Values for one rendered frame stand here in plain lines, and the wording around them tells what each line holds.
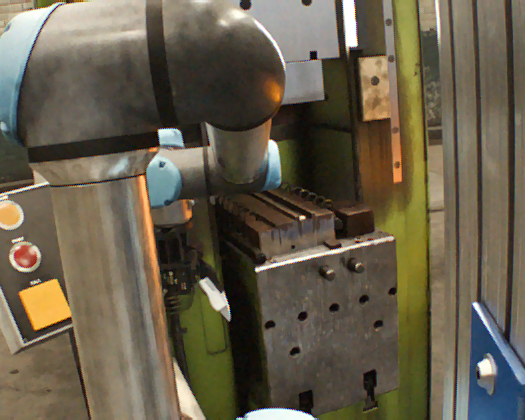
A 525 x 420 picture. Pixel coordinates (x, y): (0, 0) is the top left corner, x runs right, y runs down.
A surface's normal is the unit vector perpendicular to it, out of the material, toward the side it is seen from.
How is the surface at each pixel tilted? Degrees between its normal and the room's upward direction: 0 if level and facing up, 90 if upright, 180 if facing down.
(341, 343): 90
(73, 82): 85
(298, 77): 90
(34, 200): 60
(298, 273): 90
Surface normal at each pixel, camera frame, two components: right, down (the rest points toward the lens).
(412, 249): 0.36, 0.21
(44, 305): 0.57, -0.38
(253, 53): 0.80, 0.03
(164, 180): 0.07, 0.25
